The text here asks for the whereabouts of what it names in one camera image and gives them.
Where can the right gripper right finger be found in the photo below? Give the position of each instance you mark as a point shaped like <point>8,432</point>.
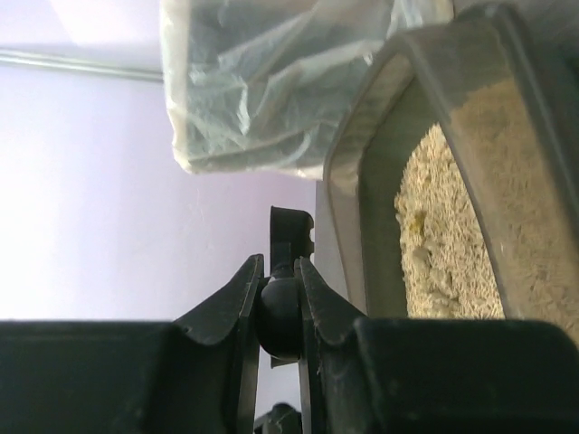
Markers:
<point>363,375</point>

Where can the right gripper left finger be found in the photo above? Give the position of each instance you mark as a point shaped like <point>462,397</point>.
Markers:
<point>197,374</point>

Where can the black slotted litter scoop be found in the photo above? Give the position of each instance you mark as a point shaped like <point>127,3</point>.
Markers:
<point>278,314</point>

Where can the dark translucent litter box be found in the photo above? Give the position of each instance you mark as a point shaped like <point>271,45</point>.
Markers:
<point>453,182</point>

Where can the bin with plastic liner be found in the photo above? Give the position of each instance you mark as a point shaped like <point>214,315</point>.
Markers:
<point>263,85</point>

